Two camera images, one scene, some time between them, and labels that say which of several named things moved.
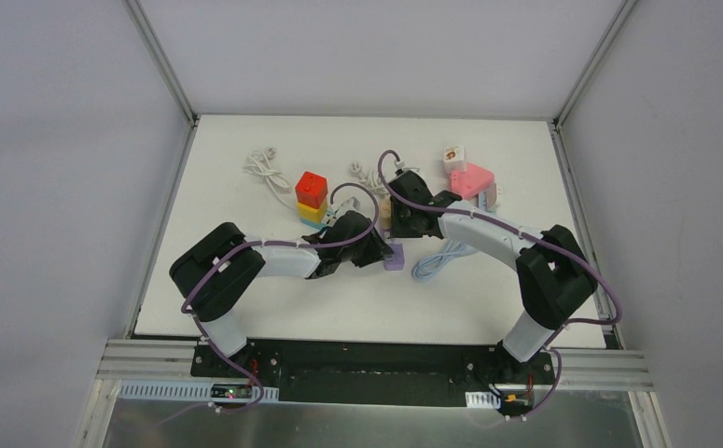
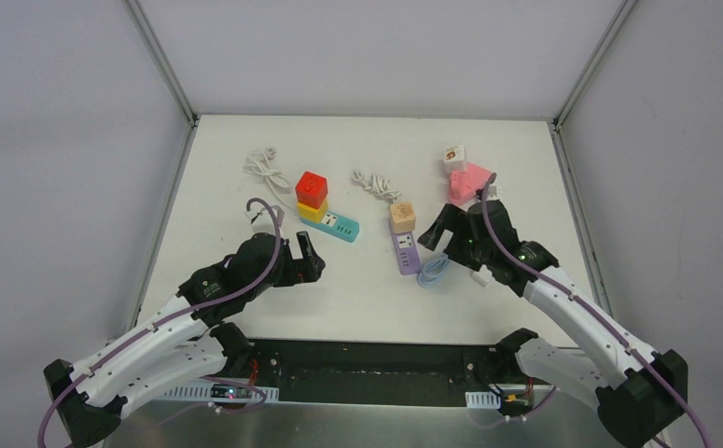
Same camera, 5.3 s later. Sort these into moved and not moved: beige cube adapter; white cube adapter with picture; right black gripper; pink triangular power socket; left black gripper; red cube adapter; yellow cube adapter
Moved: left black gripper; right black gripper; beige cube adapter
Not moved: yellow cube adapter; white cube adapter with picture; pink triangular power socket; red cube adapter
